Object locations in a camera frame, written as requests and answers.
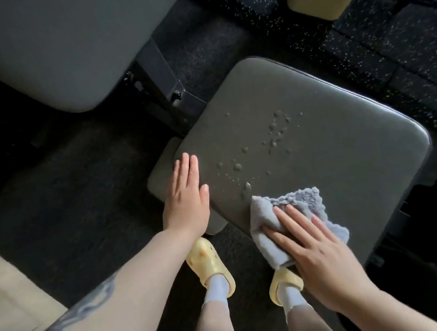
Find person's left hand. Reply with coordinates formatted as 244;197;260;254
153;150;216;244

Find person's right hand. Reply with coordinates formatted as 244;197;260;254
259;193;381;322

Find grey microfibre cloth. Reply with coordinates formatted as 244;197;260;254
245;182;354;273

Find grey seat cushion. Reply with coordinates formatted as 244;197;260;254
162;33;437;289

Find grey backrest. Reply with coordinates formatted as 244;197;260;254
0;0;209;124

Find person's left forearm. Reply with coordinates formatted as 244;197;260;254
0;225;210;331

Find light grey seat base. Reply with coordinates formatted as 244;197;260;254
141;131;230;244

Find person's right leg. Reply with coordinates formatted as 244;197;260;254
283;300;342;331

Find yellow right shoe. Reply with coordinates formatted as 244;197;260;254
265;264;306;309

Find yellow shoe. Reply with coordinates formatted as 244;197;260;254
265;264;306;309
183;233;237;304

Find white right sock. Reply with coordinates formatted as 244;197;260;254
276;282;310;313

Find white sock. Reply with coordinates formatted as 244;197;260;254
276;282;310;313
200;273;233;308

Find yellow left shoe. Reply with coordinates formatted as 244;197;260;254
183;233;237;304

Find white left sock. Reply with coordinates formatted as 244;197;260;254
200;273;233;308

